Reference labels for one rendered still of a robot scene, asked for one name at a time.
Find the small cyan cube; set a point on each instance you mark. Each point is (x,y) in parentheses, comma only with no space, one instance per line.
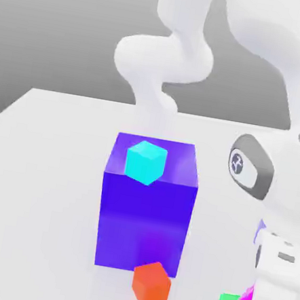
(145,163)

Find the large blue box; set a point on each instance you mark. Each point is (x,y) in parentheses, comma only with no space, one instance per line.
(143,220)

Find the small orange cube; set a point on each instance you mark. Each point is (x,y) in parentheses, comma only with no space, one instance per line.
(150,285)

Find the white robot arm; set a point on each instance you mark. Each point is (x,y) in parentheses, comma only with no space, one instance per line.
(178,61)

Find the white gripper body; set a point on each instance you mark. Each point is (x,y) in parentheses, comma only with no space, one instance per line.
(277,292)

